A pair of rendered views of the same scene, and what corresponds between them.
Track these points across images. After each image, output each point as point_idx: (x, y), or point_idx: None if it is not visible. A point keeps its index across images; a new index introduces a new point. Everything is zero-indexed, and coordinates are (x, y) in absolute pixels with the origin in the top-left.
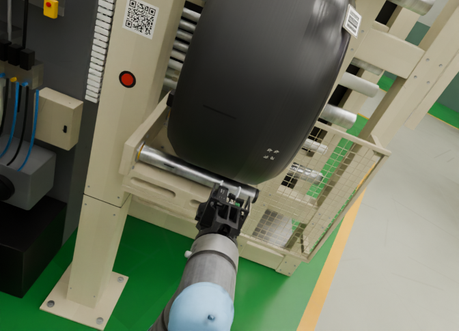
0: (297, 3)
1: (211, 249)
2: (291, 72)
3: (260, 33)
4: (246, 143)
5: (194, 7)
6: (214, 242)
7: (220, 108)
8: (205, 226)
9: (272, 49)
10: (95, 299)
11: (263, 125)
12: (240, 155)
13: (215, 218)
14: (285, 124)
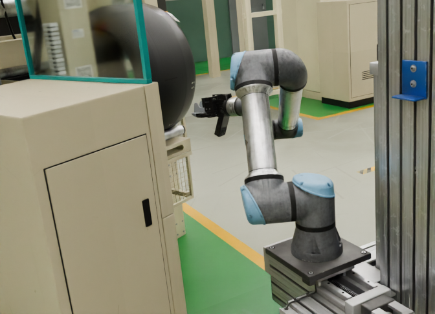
0: (159, 21)
1: (235, 98)
2: (180, 45)
3: (162, 38)
4: (184, 86)
5: (17, 79)
6: (233, 98)
7: (171, 77)
8: (215, 111)
9: (169, 41)
10: None
11: (186, 73)
12: (183, 96)
13: (221, 99)
14: (191, 67)
